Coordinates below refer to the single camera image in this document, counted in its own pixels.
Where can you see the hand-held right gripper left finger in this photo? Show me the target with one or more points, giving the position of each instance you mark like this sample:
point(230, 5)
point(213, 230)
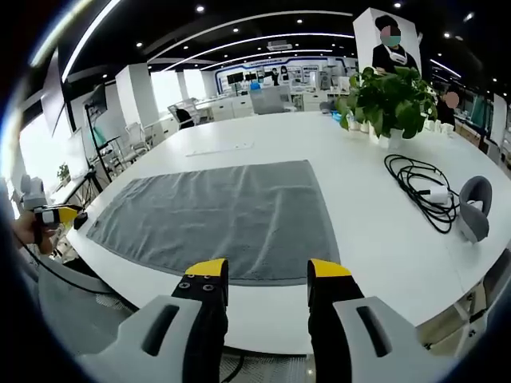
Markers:
point(175, 339)

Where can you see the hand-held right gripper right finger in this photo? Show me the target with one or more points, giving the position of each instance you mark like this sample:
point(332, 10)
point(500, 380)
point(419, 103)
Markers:
point(359, 339)

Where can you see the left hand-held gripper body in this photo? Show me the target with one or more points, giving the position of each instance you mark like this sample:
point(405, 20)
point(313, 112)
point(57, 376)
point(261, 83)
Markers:
point(35, 193)

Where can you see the grey towel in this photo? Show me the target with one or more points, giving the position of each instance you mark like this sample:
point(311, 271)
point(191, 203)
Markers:
point(207, 215)

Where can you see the person's left hand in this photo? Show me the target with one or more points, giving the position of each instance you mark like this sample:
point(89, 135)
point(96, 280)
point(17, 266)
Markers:
point(28, 231)

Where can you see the small black object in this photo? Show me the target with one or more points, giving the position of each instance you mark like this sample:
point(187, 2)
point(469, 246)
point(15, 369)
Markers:
point(80, 221)

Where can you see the small green plant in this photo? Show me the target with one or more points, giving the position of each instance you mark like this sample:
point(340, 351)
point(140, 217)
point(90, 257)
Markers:
point(63, 171)

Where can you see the white table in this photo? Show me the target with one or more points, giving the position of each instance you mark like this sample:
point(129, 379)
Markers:
point(379, 255)

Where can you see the grey mesh chair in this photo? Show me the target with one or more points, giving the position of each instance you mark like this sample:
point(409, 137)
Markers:
point(76, 311)

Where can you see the white office chair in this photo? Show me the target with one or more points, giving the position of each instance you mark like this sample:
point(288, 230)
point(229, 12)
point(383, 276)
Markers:
point(137, 139)

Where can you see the black monitor on stand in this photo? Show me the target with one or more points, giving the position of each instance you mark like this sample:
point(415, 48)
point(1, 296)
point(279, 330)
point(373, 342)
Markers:
point(96, 99)

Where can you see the black office chair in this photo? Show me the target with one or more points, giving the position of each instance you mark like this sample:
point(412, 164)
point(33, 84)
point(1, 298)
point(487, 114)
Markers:
point(183, 115)

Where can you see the white power adapter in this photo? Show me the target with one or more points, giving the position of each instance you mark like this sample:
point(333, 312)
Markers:
point(438, 194)

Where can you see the white flat strip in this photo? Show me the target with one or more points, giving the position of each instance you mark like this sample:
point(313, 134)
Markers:
point(219, 149)

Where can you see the white plant pot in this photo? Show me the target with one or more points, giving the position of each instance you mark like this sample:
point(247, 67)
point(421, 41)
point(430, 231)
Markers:
point(396, 139)

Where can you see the green potted plant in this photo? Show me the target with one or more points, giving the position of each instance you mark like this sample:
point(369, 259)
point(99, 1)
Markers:
point(391, 99)

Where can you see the grey box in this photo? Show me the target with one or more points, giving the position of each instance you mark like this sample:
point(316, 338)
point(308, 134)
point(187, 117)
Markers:
point(269, 99)

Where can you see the white chair frame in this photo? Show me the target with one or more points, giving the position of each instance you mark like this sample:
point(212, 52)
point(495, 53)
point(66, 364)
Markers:
point(475, 303)

